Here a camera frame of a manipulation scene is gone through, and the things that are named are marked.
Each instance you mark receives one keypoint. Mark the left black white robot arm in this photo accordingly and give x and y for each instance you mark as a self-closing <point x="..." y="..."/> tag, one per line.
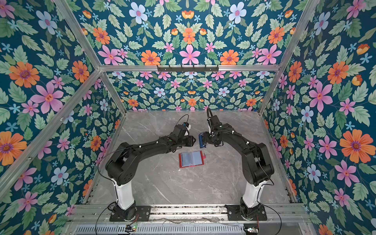
<point x="123" y="164"/>

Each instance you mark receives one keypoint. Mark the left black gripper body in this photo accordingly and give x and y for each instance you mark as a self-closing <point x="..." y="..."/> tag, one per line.
<point x="188" y="141"/>

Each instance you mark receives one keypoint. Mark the white perforated cable tray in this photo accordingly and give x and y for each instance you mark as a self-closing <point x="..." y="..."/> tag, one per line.
<point x="160" y="229"/>

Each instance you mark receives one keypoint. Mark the aluminium front rail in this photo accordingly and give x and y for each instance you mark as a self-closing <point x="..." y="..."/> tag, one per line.
<point x="285" y="213"/>

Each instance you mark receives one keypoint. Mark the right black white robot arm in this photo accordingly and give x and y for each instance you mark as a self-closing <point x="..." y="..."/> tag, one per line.
<point x="257" y="165"/>

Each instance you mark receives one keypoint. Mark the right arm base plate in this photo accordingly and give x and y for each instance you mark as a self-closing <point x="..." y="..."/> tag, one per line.
<point x="243" y="213"/>

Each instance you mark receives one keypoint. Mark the black hook rail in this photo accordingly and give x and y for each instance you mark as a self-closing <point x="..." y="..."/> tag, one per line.
<point x="193" y="68"/>

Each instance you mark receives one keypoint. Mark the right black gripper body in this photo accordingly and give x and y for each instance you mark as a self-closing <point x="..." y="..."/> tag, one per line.
<point x="207" y="138"/>

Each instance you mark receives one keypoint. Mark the red card holder wallet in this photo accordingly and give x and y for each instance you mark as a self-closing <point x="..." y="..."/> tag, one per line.
<point x="191" y="159"/>

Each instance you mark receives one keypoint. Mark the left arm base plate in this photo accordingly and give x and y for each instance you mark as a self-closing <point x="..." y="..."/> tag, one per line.
<point x="133" y="213"/>

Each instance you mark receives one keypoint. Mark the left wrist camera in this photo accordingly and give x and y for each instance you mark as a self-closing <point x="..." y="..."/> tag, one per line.
<point x="182" y="129"/>

